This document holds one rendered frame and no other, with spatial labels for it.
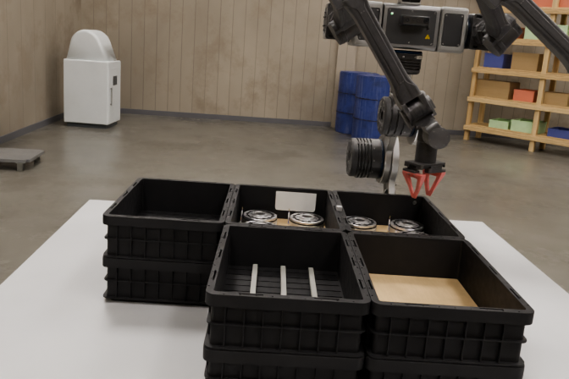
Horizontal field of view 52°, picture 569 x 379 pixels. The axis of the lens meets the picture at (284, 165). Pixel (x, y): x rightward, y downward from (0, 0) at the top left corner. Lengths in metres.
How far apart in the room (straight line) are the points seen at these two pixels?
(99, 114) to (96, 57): 0.77
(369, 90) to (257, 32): 2.27
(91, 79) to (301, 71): 3.38
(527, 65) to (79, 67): 6.44
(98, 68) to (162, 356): 7.12
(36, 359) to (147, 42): 8.64
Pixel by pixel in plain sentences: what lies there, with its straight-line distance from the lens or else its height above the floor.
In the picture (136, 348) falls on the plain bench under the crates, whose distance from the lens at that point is 1.36.
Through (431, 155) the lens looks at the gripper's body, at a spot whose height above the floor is 1.10.
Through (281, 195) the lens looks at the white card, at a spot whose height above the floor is 0.90.
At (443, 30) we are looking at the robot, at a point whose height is 1.45.
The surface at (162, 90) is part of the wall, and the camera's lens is 9.79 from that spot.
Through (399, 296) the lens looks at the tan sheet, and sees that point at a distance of 1.37.
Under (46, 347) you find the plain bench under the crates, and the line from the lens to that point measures 1.40.
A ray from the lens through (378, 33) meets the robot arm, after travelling 1.53.
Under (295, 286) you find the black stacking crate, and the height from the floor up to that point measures 0.83.
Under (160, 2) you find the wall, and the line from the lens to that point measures 9.76.
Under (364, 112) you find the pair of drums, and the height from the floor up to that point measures 0.44.
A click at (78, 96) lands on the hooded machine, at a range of 8.40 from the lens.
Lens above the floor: 1.38
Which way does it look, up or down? 12 degrees down
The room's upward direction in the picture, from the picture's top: 4 degrees clockwise
